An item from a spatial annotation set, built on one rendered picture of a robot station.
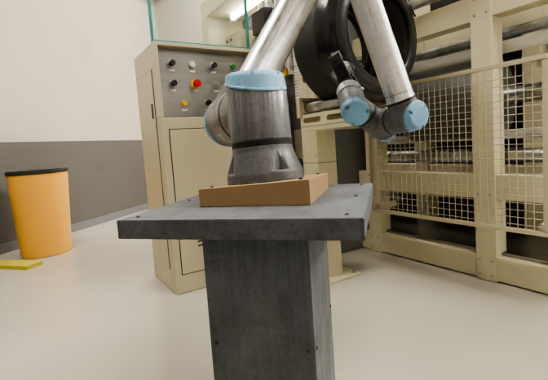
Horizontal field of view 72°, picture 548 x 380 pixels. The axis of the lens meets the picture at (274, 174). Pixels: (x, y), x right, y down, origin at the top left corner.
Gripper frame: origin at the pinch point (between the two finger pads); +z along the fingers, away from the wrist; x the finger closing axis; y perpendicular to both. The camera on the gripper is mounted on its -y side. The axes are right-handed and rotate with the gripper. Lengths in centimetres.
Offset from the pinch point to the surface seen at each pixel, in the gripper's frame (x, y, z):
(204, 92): -73, -3, 37
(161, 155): -99, 4, 6
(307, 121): -27.4, 26.9, 14.0
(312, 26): -4.8, -13.1, 14.3
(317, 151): -30, 44, 12
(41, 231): -250, 32, 40
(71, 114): -270, 3, 181
